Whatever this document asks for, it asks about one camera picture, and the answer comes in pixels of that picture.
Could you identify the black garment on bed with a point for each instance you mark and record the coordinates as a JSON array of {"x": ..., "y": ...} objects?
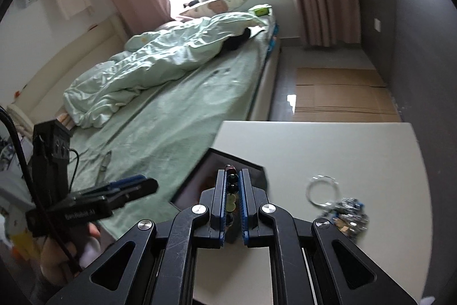
[{"x": 234, "y": 42}]

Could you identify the wall power socket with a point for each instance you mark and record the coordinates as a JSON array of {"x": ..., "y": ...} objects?
[{"x": 377, "y": 25}]

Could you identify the pile of mixed jewelry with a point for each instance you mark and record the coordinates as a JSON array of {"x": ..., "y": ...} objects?
[{"x": 348, "y": 215}]

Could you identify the cream bed headboard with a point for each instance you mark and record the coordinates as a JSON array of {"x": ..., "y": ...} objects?
[{"x": 42, "y": 98}]

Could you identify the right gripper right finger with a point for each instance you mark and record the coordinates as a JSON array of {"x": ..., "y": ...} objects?
[{"x": 250, "y": 200}]

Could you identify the patterned window seat cushion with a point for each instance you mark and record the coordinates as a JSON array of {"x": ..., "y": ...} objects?
[{"x": 214, "y": 7}]

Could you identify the flattened cardboard sheets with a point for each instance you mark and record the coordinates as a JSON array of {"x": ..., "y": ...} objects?
[{"x": 342, "y": 95}]

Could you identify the mint green duvet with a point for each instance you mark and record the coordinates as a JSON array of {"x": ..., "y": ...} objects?
[{"x": 150, "y": 60}]

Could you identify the black jewelry box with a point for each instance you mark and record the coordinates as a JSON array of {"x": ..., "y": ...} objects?
[{"x": 203, "y": 177}]

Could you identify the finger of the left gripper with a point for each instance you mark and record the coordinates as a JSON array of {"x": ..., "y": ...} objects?
[
  {"x": 109, "y": 188},
  {"x": 120, "y": 199}
]

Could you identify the green box on bed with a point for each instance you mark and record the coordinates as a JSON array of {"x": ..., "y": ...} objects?
[{"x": 260, "y": 10}]

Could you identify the person's left hand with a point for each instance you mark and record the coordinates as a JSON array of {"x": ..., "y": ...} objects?
[{"x": 62, "y": 260}]

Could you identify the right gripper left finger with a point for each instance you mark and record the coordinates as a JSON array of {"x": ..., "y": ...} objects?
[{"x": 212, "y": 235}]

